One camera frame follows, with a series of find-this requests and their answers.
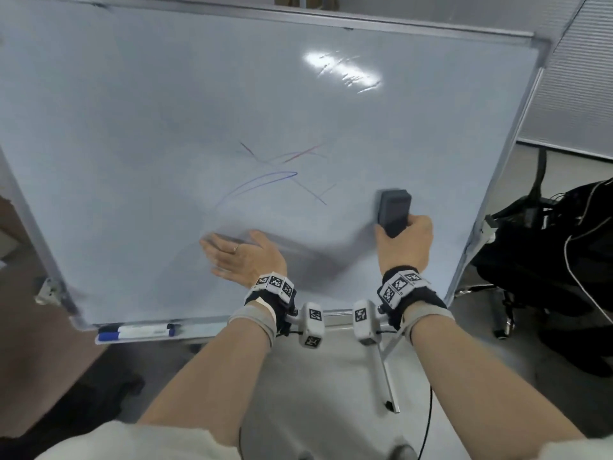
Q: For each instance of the person's right hand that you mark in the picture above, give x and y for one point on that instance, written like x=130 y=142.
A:
x=407 y=249

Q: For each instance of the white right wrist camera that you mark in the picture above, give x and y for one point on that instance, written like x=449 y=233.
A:
x=366 y=323

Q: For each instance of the black wrist marker band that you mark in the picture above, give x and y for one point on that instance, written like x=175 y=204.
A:
x=270 y=294
x=407 y=294

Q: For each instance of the person's left hand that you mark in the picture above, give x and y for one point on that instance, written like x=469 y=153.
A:
x=254 y=263

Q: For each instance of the white shirt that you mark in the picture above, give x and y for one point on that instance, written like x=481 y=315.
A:
x=143 y=445

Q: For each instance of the person's left thumb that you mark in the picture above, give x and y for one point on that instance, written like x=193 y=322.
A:
x=258 y=240

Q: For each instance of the black office chair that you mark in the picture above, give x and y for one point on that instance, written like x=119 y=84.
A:
x=507 y=301

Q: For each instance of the black right wrist marker band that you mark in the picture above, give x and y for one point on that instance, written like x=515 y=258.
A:
x=407 y=294

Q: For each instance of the person's left forearm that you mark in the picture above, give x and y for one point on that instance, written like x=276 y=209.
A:
x=210 y=373

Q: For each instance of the blue cap whiteboard marker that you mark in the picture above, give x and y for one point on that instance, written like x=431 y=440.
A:
x=139 y=333

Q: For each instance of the person's right thumb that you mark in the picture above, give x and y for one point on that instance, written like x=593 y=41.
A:
x=382 y=237

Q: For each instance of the black cap whiteboard marker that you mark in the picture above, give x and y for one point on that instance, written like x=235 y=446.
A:
x=112 y=327

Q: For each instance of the dark grey whiteboard eraser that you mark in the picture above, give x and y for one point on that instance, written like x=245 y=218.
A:
x=393 y=209

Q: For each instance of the black left wrist marker band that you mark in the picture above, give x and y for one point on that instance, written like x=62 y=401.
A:
x=270 y=294

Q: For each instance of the large white whiteboard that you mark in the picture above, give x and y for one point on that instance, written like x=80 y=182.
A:
x=143 y=138

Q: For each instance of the black bag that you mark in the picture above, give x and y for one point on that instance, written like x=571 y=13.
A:
x=536 y=253

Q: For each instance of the white window blind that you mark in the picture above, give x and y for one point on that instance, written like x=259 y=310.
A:
x=574 y=76

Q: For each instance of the person's right forearm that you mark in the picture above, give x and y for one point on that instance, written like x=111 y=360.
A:
x=479 y=388

